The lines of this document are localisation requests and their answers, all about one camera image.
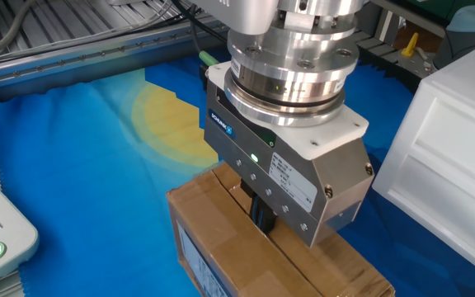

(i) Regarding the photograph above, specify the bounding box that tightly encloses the white plastic drawer cabinet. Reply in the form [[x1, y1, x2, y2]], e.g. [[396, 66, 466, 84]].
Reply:
[[371, 47, 475, 288]]

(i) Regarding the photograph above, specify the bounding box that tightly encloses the thick grey cable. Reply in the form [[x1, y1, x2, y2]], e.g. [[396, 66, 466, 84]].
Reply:
[[0, 0, 36, 67]]

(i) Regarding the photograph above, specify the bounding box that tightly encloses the black cable bundle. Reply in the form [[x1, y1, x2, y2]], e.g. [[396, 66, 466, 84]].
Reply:
[[109, 0, 230, 53]]

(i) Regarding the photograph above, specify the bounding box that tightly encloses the yellow plastic item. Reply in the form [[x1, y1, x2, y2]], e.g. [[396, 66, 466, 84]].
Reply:
[[400, 31, 421, 59]]

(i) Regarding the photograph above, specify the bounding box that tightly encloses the brown cardboard box with flaps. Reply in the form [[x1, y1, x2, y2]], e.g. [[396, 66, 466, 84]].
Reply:
[[166, 162, 396, 297]]

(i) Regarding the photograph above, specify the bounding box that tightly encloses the blue mountain print cloth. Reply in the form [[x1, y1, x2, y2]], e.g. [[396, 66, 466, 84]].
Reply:
[[0, 49, 475, 297]]

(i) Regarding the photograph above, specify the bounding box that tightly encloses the silver grey gripper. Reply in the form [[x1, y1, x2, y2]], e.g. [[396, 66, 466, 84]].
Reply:
[[203, 80, 375, 248]]

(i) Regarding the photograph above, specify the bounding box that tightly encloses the white teach pendant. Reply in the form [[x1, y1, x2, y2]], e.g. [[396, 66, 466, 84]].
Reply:
[[0, 163, 40, 295]]

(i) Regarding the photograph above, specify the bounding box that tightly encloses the aluminium table edge rail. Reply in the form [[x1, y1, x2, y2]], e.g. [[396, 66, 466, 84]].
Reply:
[[0, 14, 230, 102]]

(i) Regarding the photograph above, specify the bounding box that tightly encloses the grey cable with green plug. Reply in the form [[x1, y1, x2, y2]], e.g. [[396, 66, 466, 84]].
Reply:
[[198, 49, 221, 67]]

